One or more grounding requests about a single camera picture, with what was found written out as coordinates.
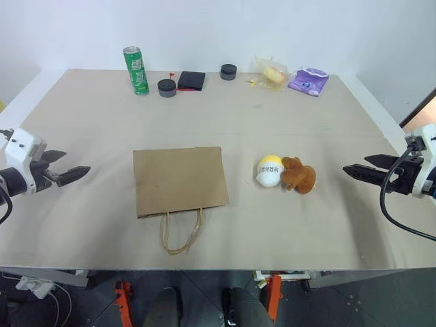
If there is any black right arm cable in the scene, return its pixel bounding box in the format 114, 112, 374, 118
379, 136, 436, 243

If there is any white power strip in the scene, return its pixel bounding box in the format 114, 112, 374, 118
15, 275, 56, 300

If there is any black flat wallet case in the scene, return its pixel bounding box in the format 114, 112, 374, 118
176, 70, 207, 92

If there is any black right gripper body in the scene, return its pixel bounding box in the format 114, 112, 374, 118
384, 155, 424, 196

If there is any purple snack packet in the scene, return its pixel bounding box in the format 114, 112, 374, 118
287, 67, 330, 97

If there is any green drink can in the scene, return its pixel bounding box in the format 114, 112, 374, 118
123, 45, 151, 96

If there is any brown door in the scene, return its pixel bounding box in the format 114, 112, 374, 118
399, 87, 436, 129

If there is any brown paper bag with handles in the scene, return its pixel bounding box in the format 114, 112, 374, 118
132, 146, 230, 255

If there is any black round container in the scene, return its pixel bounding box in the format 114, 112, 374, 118
157, 78, 178, 99
219, 63, 238, 82

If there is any white table frame bracket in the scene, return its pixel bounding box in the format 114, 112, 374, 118
253, 269, 311, 283

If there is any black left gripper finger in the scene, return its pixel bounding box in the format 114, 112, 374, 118
42, 149, 67, 165
53, 166, 92, 188

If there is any white yellow plush capsule toy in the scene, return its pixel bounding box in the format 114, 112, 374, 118
255, 155, 285, 188

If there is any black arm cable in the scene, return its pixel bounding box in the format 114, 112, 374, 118
0, 185, 14, 226
379, 136, 436, 243

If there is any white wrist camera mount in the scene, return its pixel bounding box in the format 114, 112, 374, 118
4, 128, 48, 194
404, 123, 436, 200

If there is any white power cable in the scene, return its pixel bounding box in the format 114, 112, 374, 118
0, 270, 73, 327

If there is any orange table leg clamp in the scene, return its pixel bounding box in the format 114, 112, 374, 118
264, 273, 283, 323
113, 279, 135, 327

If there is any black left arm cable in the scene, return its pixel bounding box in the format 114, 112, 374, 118
0, 185, 14, 226

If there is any bread in clear plastic bag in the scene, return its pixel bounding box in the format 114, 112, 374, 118
251, 54, 290, 93

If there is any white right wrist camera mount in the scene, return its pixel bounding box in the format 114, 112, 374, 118
404, 123, 436, 200

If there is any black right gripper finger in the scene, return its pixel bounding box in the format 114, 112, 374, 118
342, 163, 390, 187
363, 154, 399, 170

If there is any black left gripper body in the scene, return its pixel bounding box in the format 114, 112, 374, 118
29, 151, 64, 191

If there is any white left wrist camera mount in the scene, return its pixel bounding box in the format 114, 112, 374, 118
4, 128, 48, 194

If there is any brown plush toy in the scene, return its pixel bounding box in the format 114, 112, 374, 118
279, 156, 318, 196

